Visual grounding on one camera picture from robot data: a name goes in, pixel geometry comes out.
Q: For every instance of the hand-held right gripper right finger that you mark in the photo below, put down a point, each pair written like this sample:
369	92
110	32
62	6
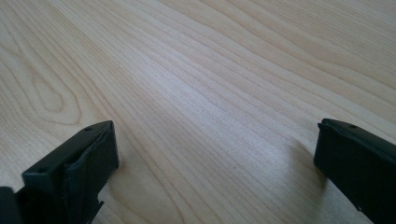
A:
358	165

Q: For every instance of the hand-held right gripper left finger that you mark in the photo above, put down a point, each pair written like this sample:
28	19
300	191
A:
74	174

